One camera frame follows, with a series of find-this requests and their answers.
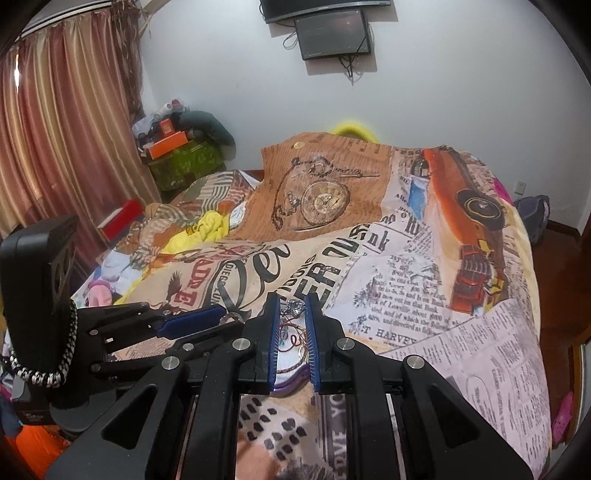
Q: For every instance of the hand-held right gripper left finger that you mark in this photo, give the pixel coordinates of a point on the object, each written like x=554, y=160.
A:
x=272, y=344

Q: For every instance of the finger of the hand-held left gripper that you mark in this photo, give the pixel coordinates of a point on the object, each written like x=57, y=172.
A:
x=184, y=347
x=194, y=321

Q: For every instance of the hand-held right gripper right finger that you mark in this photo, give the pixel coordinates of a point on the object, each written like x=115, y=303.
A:
x=311, y=344

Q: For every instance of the silver jewelry piece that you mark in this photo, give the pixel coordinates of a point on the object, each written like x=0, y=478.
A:
x=293, y=308

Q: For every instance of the purple heart-shaped tin box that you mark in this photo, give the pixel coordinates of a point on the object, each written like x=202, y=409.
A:
x=290, y=387

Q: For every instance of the pink plush toy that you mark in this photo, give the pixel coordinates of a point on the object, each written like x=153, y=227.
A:
x=99, y=294

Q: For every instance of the white blue cloth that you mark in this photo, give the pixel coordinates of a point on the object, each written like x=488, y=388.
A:
x=115, y=267

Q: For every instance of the yellow cloth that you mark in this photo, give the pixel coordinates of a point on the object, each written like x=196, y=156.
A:
x=205, y=230

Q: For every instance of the printed newspaper pattern blanket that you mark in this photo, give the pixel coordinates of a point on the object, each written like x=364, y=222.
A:
x=392, y=277

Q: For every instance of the red box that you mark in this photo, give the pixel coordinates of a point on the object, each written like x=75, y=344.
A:
x=120, y=218

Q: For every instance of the striped beige bedding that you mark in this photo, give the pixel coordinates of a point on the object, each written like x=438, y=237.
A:
x=203, y=194

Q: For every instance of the striped red gold curtain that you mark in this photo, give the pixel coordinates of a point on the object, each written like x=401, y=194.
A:
x=69, y=115

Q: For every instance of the orange cloth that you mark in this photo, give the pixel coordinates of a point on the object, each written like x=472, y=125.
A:
x=34, y=445

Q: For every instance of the long orange box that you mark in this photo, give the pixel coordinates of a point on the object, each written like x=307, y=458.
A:
x=166, y=145

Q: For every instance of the white plastic bags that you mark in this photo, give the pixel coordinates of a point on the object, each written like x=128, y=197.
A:
x=147, y=122

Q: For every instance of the dark green plush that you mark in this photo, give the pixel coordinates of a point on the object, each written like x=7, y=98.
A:
x=207, y=127

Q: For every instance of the small orange box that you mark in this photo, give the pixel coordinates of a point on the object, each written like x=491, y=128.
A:
x=167, y=127

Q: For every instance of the yellow plastic rim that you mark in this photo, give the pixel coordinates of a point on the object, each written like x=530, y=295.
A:
x=353, y=127

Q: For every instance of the pink cloth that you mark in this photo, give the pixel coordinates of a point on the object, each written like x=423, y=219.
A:
x=502, y=190

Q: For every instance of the dark backpack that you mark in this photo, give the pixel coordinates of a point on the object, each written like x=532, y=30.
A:
x=533, y=219

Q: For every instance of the pink slipper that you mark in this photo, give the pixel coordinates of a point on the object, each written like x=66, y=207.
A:
x=561, y=413

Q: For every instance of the white curtain rail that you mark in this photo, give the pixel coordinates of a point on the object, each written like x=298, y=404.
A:
x=60, y=18

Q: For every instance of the white wall socket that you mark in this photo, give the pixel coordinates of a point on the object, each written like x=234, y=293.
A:
x=520, y=187

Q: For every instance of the small black wall monitor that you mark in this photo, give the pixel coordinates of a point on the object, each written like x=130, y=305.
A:
x=332, y=34

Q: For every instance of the black wall television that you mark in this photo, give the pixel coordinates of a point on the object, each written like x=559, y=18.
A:
x=300, y=9

